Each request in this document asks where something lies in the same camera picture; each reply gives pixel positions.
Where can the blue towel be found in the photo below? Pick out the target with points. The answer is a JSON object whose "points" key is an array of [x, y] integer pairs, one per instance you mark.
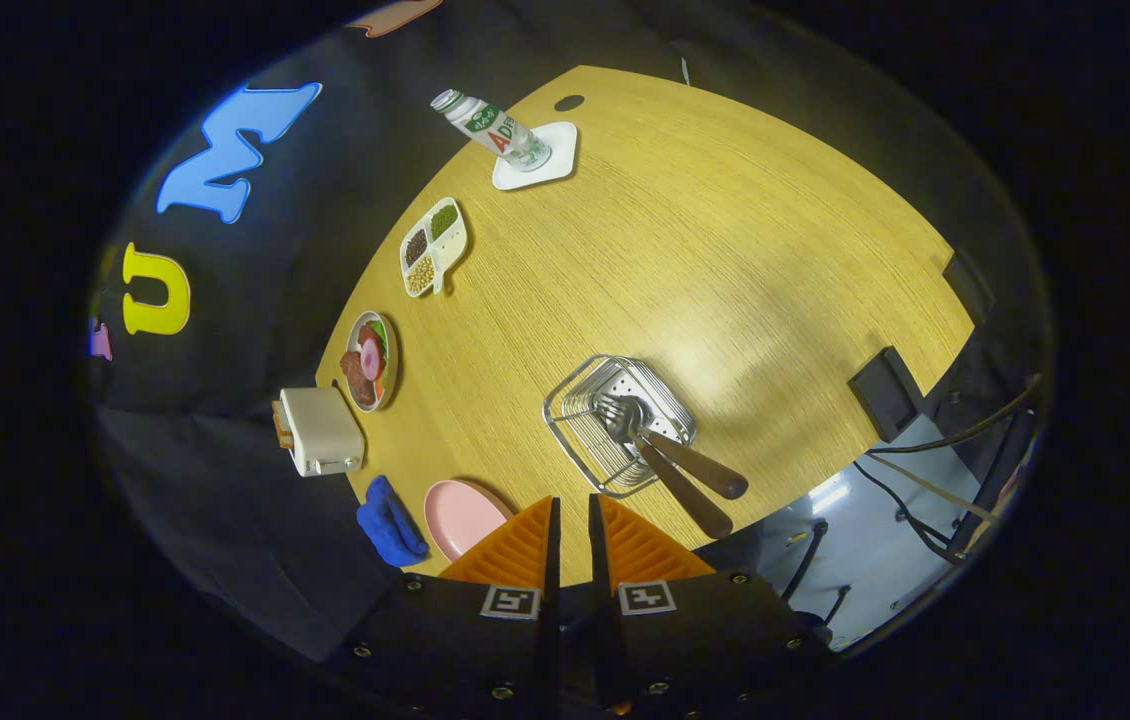
{"points": [[390, 525]]}

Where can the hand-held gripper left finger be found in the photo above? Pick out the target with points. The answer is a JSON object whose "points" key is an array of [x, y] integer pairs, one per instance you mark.
{"points": [[445, 640]]}

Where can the oval food plate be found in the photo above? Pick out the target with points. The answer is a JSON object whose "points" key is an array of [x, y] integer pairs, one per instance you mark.
{"points": [[387, 385]]}

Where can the pile of green beans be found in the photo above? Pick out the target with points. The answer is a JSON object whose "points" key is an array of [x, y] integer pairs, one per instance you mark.
{"points": [[444, 221]]}

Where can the brown toast slices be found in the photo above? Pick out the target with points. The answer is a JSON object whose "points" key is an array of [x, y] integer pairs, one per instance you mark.
{"points": [[281, 425]]}

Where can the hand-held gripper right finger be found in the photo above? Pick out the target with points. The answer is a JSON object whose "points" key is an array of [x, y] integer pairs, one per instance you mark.
{"points": [[715, 640]]}

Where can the brown meat patty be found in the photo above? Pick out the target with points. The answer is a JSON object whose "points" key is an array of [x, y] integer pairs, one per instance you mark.
{"points": [[357, 385]]}

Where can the perforated steel tray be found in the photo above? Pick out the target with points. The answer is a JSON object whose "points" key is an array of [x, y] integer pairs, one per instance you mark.
{"points": [[575, 435]]}

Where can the white toaster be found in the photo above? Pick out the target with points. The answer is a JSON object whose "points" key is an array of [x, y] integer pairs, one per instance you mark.
{"points": [[327, 432]]}

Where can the white square coaster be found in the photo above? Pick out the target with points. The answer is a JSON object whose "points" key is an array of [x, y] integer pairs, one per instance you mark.
{"points": [[557, 160]]}

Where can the white bottle green label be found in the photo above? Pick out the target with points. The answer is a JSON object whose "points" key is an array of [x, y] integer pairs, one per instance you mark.
{"points": [[490, 128]]}

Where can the pink ham slice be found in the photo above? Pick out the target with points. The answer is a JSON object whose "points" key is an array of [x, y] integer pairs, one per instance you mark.
{"points": [[371, 358]]}

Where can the pink plate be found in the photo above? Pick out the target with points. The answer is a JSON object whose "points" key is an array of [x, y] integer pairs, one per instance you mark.
{"points": [[460, 515]]}

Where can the pile of dark beans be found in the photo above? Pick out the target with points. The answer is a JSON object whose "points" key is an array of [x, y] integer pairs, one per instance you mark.
{"points": [[416, 248]]}

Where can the white divided dish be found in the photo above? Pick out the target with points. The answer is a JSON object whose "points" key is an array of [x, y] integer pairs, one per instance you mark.
{"points": [[452, 250]]}

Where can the pile of yellow beans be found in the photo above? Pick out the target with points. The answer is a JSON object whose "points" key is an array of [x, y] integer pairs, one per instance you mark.
{"points": [[420, 276]]}

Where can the green lettuce leaf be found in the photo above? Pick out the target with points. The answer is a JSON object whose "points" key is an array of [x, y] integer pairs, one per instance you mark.
{"points": [[380, 333]]}

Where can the black table edge bracket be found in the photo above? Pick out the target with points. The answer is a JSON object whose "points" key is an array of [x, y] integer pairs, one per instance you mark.
{"points": [[885, 395], [970, 285]]}

